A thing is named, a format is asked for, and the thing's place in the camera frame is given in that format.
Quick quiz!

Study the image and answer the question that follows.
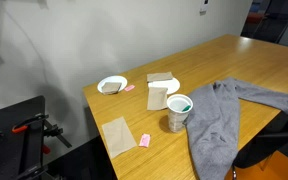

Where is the white paper cup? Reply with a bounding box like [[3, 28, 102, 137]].
[[166, 93, 194, 134]]

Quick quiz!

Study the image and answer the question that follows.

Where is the white plate holding folded napkin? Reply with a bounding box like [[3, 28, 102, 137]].
[[97, 75, 129, 95]]

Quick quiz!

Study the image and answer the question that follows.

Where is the small folded brown napkin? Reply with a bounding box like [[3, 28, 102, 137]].
[[101, 81, 122, 96]]

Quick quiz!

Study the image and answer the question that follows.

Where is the large brown paper napkin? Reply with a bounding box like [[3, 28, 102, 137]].
[[101, 116, 138, 160]]

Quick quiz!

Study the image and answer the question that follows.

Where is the gray sweater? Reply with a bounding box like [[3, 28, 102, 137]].
[[183, 77, 288, 180]]

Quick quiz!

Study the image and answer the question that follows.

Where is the black chair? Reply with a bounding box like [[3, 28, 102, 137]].
[[232, 89, 288, 180]]

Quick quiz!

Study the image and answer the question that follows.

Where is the dark background chair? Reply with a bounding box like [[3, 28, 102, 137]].
[[240, 0, 288, 45]]

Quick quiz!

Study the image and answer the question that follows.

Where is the black clamp bracket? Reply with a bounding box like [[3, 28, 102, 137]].
[[43, 119, 73, 149]]

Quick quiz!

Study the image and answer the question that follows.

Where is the white wall switch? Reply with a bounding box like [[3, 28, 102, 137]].
[[199, 0, 210, 14]]

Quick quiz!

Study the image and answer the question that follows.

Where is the clamp with orange handle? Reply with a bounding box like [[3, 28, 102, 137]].
[[11, 113, 50, 134]]

